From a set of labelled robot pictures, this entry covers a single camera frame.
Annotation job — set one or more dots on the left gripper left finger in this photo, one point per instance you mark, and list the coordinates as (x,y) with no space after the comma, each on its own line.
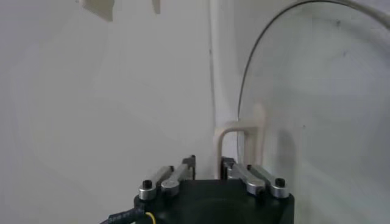
(170,179)

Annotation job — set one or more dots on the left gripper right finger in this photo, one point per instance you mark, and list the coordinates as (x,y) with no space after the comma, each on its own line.
(246,176)

